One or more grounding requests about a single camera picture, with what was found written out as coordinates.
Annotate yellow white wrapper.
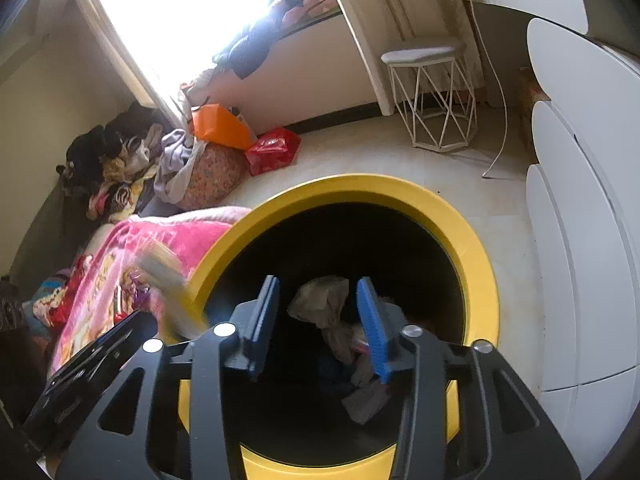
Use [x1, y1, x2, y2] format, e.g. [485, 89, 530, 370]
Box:
[139, 246, 209, 339]

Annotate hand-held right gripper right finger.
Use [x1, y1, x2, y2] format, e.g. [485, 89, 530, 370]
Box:
[355, 276, 581, 480]

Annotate colourful knitted cloth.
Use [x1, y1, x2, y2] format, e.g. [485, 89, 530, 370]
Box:
[27, 267, 83, 333]

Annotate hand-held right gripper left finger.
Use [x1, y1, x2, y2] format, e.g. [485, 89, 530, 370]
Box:
[56, 275, 281, 480]

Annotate yellow rimmed black bin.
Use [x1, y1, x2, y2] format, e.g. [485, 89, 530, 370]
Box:
[177, 174, 501, 480]

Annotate heap of black clothes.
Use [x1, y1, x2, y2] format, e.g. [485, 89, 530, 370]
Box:
[56, 101, 167, 197]

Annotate pale flat wrapper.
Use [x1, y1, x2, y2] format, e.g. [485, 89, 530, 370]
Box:
[341, 379, 394, 427]

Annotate orange paper bag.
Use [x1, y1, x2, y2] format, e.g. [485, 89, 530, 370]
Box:
[192, 103, 257, 152]

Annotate zebra print cloth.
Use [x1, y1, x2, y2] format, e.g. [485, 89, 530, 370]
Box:
[86, 181, 137, 219]

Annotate pink printed blanket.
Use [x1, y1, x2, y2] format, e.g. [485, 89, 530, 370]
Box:
[47, 206, 253, 376]

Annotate orange patterned blanket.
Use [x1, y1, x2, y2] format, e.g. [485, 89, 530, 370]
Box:
[269, 0, 347, 37]

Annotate floral fabric bag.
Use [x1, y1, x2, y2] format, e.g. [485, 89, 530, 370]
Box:
[176, 142, 249, 212]

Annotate white scalloped cabinet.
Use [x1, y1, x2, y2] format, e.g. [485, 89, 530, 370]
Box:
[470, 0, 640, 480]

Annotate red plastic bag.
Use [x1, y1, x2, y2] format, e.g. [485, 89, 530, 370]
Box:
[244, 127, 302, 177]

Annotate white paper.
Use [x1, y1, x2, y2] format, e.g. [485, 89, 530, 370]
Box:
[287, 275, 352, 363]

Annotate white wire stool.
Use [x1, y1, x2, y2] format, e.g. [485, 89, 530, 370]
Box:
[380, 35, 479, 152]

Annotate purple shiny snack wrapper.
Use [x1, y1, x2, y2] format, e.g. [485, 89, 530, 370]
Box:
[114, 264, 152, 327]

